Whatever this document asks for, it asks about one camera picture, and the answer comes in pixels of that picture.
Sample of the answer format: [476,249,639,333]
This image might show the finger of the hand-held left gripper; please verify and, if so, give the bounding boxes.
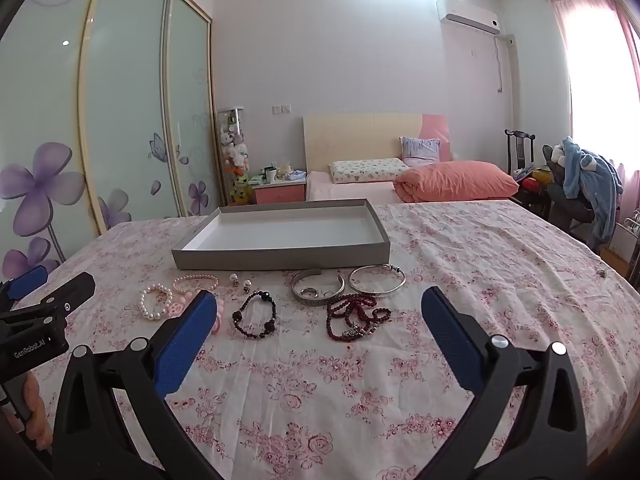
[20,272,96,322]
[0,266,49,306]

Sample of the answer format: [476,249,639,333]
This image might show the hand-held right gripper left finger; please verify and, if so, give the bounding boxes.
[50,289,236,480]

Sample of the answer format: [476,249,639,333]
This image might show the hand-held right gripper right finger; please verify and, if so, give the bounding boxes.
[421,286,588,480]

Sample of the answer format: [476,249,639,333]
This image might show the chunky pink bead bracelet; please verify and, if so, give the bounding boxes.
[167,291,224,335]

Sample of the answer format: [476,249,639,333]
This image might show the white pearl bracelet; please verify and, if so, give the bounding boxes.
[139,284,174,322]

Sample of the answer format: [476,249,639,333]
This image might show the small pink pearl bracelet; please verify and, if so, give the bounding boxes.
[172,273,220,293]

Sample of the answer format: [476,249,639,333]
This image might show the thin silver round bangle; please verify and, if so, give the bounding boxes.
[348,264,406,295]

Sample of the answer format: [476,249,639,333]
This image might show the dark red bead necklace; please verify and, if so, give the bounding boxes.
[326,296,392,343]

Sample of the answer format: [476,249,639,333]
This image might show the silver cuff bangle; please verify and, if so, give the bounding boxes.
[291,269,347,305]

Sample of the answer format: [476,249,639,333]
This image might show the grey cardboard tray box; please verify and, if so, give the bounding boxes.
[171,198,391,270]

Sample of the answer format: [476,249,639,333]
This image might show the person's left hand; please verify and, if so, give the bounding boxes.
[22,371,54,453]

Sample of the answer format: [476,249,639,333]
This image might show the pink floral tablecloth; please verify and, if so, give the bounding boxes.
[0,200,640,480]

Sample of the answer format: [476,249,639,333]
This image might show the orange duvet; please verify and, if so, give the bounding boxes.
[393,161,521,204]

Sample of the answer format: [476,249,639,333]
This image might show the pink nightstand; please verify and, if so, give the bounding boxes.
[250,180,307,206]

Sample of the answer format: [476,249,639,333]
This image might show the grey office chair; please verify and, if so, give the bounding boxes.
[542,144,601,228]

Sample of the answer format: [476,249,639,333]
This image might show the wardrobe with flower glass doors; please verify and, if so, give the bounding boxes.
[0,0,224,281]

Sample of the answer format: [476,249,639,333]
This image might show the bed with pink sheet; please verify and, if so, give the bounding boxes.
[305,169,403,205]

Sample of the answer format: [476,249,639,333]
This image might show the floral print pillow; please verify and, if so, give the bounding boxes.
[328,158,410,184]

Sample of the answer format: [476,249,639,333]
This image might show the glass tube of plush toys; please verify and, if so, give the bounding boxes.
[218,106,250,206]

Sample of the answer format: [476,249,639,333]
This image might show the lilac pillow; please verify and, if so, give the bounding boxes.
[400,136,442,166]

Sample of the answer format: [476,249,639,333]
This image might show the dark wooden chair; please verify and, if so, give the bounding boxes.
[505,129,537,171]

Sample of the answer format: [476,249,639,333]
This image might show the blue garment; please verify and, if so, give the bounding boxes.
[557,136,624,252]

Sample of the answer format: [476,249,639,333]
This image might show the beige and pink headboard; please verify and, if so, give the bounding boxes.
[303,113,451,173]

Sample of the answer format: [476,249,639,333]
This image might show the pink curtain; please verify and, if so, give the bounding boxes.
[549,0,640,191]

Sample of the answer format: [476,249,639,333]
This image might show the white air conditioner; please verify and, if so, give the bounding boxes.
[436,0,502,37]

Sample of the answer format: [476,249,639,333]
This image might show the black bead bracelet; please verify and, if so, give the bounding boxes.
[231,290,277,342]

